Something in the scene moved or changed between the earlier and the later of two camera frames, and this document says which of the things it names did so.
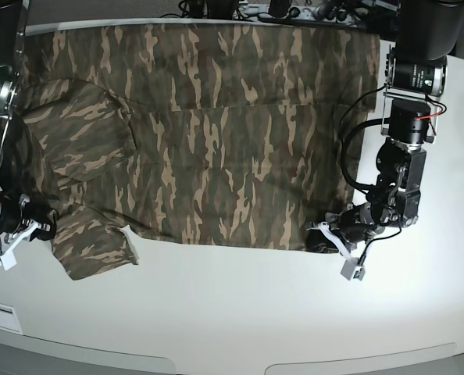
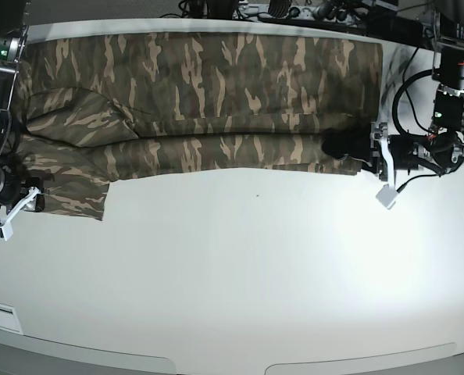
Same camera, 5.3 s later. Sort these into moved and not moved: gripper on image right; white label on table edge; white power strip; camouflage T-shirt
Moved: gripper on image right; camouflage T-shirt
Not moved: white power strip; white label on table edge
